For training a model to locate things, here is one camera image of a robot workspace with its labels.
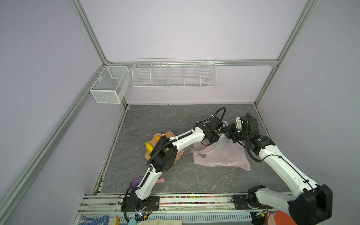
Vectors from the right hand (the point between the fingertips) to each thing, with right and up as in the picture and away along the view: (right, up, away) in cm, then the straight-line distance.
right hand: (219, 127), depth 79 cm
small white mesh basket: (-74, +29, +22) cm, 82 cm away
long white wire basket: (-27, +37, +20) cm, 50 cm away
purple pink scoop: (-48, -31, 0) cm, 57 cm away
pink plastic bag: (0, -13, -4) cm, 14 cm away
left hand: (+6, -13, +1) cm, 15 cm away
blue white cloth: (-62, -46, -10) cm, 78 cm away
